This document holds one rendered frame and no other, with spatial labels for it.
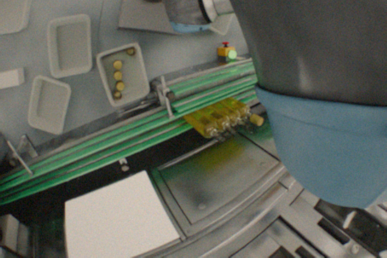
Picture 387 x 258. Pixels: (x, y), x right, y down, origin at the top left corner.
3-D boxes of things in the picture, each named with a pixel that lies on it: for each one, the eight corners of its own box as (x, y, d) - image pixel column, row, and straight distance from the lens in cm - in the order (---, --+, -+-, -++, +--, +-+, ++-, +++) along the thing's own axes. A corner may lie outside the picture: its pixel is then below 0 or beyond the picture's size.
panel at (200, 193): (66, 203, 83) (74, 277, 69) (62, 200, 82) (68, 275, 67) (234, 128, 85) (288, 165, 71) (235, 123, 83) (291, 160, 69)
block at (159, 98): (155, 102, 74) (159, 107, 68) (150, 82, 70) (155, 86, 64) (162, 99, 75) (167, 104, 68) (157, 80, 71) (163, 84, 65)
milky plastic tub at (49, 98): (33, 116, 88) (27, 125, 81) (42, 69, 80) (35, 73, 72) (65, 126, 85) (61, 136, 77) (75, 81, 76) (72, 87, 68)
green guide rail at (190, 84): (167, 89, 66) (175, 95, 59) (166, 87, 66) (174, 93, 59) (320, 48, 204) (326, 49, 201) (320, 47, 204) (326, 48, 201)
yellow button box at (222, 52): (217, 59, 93) (226, 61, 88) (216, 46, 92) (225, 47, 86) (227, 57, 97) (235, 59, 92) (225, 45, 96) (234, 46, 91)
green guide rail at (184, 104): (170, 105, 69) (178, 113, 62) (170, 103, 69) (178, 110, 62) (319, 54, 205) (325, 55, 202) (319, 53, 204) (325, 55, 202)
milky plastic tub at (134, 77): (110, 101, 76) (112, 109, 68) (95, 54, 72) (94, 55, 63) (146, 89, 77) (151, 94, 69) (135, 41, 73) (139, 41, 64)
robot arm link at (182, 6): (169, -7, 61) (332, -29, 63) (182, 31, 61) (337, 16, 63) (150, -5, 50) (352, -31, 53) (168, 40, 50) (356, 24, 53)
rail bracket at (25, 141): (37, 151, 91) (26, 185, 76) (19, 122, 87) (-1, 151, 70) (44, 148, 89) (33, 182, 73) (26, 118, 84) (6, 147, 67)
